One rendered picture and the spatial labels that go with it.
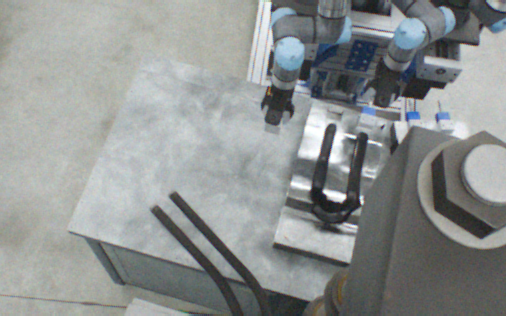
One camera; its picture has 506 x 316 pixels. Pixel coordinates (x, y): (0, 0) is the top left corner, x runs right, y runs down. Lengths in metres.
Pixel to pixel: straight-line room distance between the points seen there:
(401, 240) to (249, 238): 1.26
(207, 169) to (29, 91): 1.45
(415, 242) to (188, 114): 1.48
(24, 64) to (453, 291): 2.84
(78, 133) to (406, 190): 2.44
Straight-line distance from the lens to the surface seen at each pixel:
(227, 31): 3.16
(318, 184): 1.73
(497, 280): 0.56
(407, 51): 1.56
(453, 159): 0.54
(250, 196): 1.82
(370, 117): 1.88
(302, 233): 1.73
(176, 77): 2.02
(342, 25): 1.59
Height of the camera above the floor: 2.49
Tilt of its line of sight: 64 degrees down
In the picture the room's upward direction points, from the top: 12 degrees clockwise
